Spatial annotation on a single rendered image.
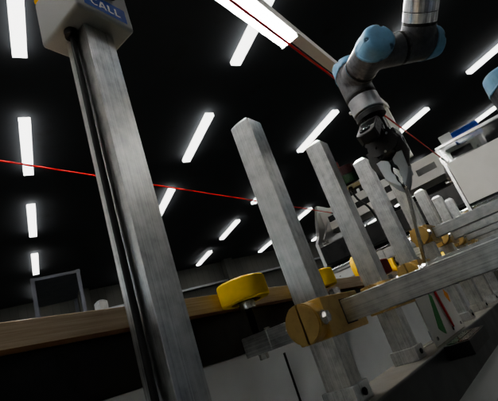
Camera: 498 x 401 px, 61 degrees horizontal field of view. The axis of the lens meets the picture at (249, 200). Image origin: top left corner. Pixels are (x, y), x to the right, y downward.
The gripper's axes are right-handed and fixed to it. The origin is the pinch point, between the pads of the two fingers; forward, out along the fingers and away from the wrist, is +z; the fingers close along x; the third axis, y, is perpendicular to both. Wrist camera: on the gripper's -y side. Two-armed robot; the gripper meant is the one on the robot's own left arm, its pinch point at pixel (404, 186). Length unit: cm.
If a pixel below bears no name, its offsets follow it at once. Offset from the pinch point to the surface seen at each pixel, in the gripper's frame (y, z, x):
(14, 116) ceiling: 118, -291, 363
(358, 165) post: 4.4, -10.8, 8.6
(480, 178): 233, -30, 3
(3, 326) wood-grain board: -75, 10, 24
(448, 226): 33.1, 8.7, 1.4
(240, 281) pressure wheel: -43.8, 10.9, 18.2
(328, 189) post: -20.9, -1.7, 8.4
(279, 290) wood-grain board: -24.0, 12.3, 24.9
